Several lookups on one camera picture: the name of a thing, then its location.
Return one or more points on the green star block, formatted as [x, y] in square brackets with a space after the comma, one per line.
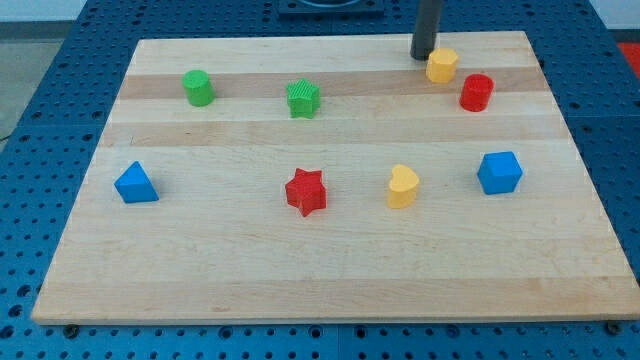
[303, 98]

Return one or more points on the wooden board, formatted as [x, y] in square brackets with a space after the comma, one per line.
[222, 245]

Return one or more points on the blue triangle block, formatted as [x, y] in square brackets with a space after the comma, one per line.
[134, 186]

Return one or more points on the green cylinder block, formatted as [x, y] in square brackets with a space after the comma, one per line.
[198, 88]

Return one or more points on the red star block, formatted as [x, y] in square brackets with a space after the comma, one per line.
[306, 191]

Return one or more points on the blue cube block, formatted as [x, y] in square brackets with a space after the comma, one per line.
[499, 173]

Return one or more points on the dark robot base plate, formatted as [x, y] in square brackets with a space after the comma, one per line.
[291, 8]

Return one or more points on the red cylinder block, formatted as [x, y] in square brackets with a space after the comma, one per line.
[476, 92]

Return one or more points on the yellow hexagon block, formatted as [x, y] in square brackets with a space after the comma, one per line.
[442, 65]

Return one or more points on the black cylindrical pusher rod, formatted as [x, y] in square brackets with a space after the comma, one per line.
[426, 28]

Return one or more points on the yellow heart block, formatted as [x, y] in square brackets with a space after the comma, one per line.
[403, 187]

